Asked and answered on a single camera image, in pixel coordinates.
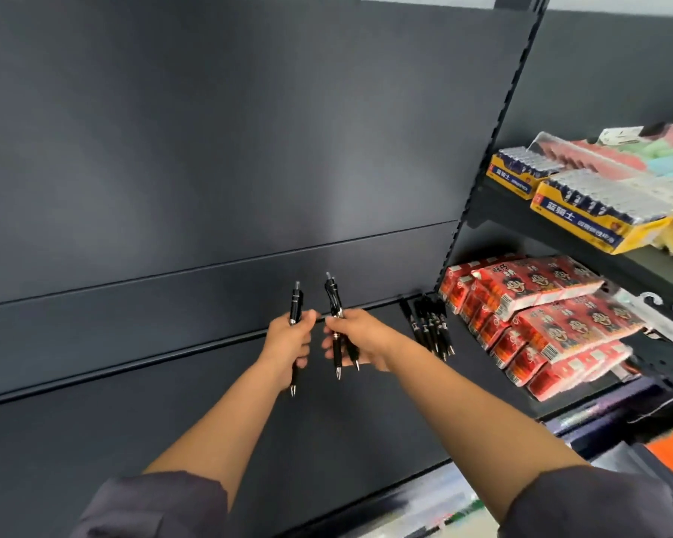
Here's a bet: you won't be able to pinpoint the person's left hand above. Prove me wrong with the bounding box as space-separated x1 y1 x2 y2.
260 309 319 393

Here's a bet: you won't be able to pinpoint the black stocked shelf unit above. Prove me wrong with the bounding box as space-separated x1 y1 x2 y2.
436 0 673 477

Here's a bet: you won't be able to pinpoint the black rubber-grip pen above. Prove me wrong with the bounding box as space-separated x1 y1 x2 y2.
289 280 306 398
324 272 344 381
328 276 362 372

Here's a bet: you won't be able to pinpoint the person's right forearm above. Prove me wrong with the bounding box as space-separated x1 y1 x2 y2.
390 338 587 522

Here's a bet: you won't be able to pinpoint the white plastic wrapper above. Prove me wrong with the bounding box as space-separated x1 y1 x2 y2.
614 285 673 347

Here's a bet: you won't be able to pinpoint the yellow blue battery box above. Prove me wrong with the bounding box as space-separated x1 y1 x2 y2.
529 168 673 256
486 146 566 201

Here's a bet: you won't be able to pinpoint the aligned bundle of black pens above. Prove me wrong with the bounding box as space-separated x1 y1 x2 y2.
398 294 457 363

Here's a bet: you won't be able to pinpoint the grey sleeve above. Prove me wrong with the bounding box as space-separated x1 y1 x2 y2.
499 466 673 538
70 471 230 538

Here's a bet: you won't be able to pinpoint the grey left sleeve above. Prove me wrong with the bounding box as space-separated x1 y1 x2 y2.
70 471 230 538

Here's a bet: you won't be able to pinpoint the person's left forearm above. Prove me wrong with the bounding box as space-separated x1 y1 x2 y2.
144 358 290 510

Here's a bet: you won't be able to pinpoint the person's right hand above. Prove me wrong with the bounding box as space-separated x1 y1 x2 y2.
320 307 408 374

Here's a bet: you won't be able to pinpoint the plastic-wrapped red packets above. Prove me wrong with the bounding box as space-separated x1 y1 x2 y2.
529 131 649 181

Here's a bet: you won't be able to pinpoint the dark grey shelf unit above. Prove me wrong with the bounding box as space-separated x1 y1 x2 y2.
0 0 550 538

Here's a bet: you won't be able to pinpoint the grey right sleeve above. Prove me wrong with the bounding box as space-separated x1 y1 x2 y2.
499 466 673 538

